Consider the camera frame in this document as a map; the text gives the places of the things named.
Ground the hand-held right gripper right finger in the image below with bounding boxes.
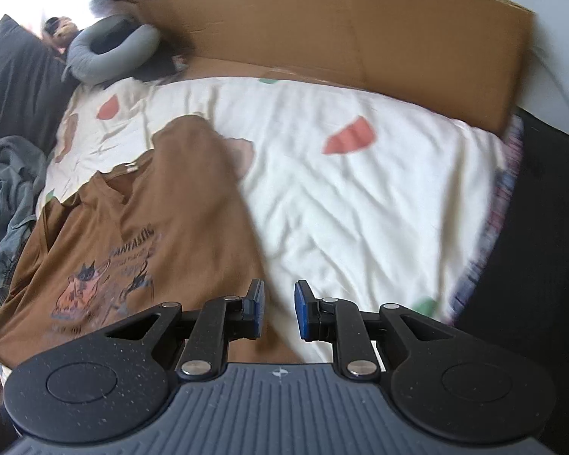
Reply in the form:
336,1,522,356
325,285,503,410
294,281,449,380

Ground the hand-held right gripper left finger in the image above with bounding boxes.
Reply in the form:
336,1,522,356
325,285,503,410
105,279,266,382

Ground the brown printed t-shirt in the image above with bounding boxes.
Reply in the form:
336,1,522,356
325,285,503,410
0,115,304,370

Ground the cream bear print blanket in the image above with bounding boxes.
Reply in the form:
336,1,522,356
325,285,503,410
40,76,525,375

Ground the black cloth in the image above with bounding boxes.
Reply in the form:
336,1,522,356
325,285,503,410
133,51,187,82

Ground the blue denim jacket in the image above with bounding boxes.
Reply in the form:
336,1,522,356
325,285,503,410
0,135,53,295

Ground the flattened cardboard sheet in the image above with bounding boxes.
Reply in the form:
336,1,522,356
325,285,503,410
114,0,536,134

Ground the grey neck pillow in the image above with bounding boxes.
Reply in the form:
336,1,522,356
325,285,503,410
61,21,162,86

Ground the dark grey pillow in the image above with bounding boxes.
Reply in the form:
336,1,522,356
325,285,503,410
0,14,79,152

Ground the plush toy with sunglasses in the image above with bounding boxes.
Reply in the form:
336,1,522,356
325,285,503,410
42,15,82,53

